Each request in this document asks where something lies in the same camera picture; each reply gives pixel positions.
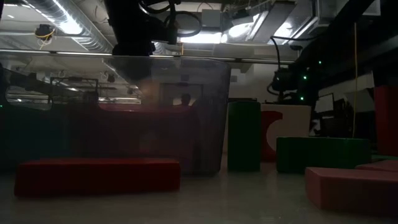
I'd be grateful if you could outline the person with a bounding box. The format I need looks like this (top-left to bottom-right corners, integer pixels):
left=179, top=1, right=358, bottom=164
left=180, top=93, right=193, bottom=107

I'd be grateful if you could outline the red arch wooden block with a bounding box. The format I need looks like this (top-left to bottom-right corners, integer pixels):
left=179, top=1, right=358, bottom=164
left=260, top=110, right=284, bottom=162

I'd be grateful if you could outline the metal overhead rail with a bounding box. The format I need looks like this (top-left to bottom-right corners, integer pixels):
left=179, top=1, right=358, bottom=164
left=0, top=49, right=302, bottom=65

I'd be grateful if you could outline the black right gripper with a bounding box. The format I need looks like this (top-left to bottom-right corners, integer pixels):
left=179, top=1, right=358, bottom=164
left=269, top=67, right=315, bottom=105

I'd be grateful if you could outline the white board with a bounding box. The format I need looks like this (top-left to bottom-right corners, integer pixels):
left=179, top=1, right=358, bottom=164
left=313, top=92, right=335, bottom=114

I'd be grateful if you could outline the green arch wooden block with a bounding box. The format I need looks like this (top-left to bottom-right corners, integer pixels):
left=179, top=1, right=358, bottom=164
left=275, top=136, right=371, bottom=174

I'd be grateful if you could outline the silver spiral ventilation duct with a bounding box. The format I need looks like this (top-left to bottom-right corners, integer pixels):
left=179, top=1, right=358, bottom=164
left=18, top=0, right=116, bottom=54

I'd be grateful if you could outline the bright ceiling light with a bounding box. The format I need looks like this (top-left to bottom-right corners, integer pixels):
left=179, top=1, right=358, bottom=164
left=178, top=30, right=223, bottom=44

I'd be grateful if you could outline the pink wooden block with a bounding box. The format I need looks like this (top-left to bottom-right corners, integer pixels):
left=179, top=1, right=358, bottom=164
left=355, top=159, right=398, bottom=172
left=304, top=167, right=398, bottom=218

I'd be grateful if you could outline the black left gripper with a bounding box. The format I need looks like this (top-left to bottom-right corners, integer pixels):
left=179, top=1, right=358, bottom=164
left=105, top=14, right=177, bottom=83

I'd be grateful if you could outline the gray translucent plastic bin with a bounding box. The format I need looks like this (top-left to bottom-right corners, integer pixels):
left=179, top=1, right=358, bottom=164
left=0, top=51, right=233, bottom=175

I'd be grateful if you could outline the dark green wooden block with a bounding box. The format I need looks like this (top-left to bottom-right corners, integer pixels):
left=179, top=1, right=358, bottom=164
left=227, top=100, right=262, bottom=172

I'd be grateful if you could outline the gray ceiling junction box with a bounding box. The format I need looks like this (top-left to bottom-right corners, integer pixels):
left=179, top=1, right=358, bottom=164
left=201, top=9, right=222, bottom=29

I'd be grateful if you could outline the black yellow cable reel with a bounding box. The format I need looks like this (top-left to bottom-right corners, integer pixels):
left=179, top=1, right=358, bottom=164
left=33, top=23, right=57, bottom=50

